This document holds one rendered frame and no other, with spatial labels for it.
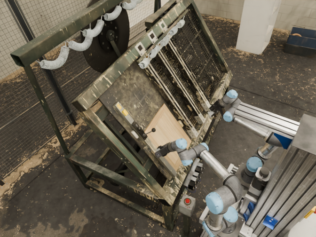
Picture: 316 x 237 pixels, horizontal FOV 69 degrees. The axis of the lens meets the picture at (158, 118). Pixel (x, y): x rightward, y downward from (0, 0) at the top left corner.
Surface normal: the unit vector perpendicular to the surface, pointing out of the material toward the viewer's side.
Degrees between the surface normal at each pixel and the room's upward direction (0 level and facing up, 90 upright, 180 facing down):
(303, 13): 90
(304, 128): 0
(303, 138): 0
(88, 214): 0
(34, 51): 90
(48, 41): 90
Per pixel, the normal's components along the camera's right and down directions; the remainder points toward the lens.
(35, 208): -0.08, -0.68
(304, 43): -0.51, 0.66
